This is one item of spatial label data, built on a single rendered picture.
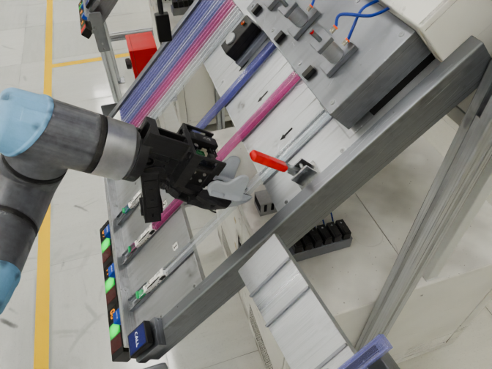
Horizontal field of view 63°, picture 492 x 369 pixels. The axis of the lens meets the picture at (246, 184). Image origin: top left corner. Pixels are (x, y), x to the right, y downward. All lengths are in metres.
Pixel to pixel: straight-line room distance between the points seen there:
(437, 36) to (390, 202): 0.71
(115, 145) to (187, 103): 1.68
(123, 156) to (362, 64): 0.31
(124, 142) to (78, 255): 1.40
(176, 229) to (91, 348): 0.94
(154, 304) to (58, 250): 1.19
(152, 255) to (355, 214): 0.55
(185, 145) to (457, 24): 0.35
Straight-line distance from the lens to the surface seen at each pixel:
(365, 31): 0.57
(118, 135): 0.51
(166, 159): 0.55
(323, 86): 0.56
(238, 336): 1.58
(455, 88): 0.56
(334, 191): 0.57
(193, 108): 2.20
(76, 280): 1.81
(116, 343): 0.89
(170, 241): 0.79
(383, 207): 1.15
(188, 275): 0.72
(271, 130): 0.68
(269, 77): 0.75
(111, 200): 1.01
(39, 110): 0.49
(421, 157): 1.34
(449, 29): 0.53
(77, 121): 0.50
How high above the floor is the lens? 1.45
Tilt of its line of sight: 46 degrees down
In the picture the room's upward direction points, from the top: straight up
